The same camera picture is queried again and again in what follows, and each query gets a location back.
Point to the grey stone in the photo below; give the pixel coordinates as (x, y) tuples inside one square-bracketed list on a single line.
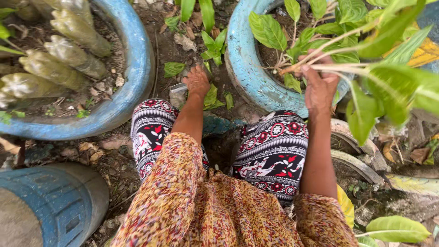
[(184, 42)]

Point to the worn grey tyre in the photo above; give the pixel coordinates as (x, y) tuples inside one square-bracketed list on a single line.
[(358, 166), (363, 142)]

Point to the bunch of leafy green stems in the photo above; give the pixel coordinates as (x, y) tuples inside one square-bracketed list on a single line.
[(394, 82)]

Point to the heap of fallen green leaves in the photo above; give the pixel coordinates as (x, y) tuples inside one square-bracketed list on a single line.
[(212, 98)]

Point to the yellow painted tyre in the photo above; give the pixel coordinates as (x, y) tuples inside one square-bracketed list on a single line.
[(427, 53)]

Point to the large pale green leaf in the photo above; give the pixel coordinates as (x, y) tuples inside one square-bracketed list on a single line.
[(398, 229)]

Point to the green leafy plant in planter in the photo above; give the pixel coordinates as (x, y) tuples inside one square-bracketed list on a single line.
[(267, 31)]

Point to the yellow red floral blouse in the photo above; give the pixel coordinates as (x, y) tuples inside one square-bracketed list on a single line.
[(212, 212)]

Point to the person's left fingers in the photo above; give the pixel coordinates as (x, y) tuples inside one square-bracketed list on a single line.
[(200, 69)]

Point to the small green seedling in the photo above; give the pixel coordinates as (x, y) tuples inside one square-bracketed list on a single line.
[(214, 46)]

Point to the blue painted stone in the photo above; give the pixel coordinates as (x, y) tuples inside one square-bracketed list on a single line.
[(219, 125)]

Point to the yellow leaf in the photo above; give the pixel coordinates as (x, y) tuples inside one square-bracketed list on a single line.
[(346, 205)]

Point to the blue plastic drum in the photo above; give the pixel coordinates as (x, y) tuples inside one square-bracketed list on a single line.
[(58, 202)]

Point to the black red patterned trousers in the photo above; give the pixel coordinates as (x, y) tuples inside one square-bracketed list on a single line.
[(272, 154)]

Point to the person's right hand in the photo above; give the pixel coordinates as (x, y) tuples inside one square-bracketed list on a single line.
[(319, 91)]

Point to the clear plastic scrap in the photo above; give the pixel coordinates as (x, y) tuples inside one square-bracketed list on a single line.
[(178, 91)]

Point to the light blue tyre planter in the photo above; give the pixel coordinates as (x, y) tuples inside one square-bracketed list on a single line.
[(241, 58)]

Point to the person's left hand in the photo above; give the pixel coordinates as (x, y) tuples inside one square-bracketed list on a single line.
[(197, 82)]

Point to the long green leaves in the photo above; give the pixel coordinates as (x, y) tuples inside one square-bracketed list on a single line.
[(205, 12)]

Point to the large blue tyre planter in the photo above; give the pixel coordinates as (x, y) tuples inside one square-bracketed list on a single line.
[(137, 61)]

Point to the fallen green leaf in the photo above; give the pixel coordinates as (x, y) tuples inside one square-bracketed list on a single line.
[(173, 68)]

